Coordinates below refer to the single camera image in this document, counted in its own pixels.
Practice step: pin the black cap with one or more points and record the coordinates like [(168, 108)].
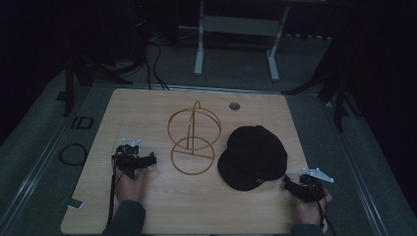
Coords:
[(253, 158)]

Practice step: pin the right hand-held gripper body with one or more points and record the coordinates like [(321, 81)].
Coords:
[(309, 188)]

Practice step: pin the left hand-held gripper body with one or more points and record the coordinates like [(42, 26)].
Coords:
[(128, 158)]

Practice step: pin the person's left hand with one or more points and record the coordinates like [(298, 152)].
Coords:
[(130, 188)]

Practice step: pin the person's right hand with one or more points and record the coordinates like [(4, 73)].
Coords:
[(311, 211)]

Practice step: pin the white metal table frame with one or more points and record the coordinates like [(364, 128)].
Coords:
[(239, 36)]

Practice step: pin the black tripod stand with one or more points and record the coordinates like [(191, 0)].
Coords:
[(331, 82), (98, 62)]

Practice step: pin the grey table grommet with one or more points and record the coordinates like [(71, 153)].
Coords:
[(234, 106)]

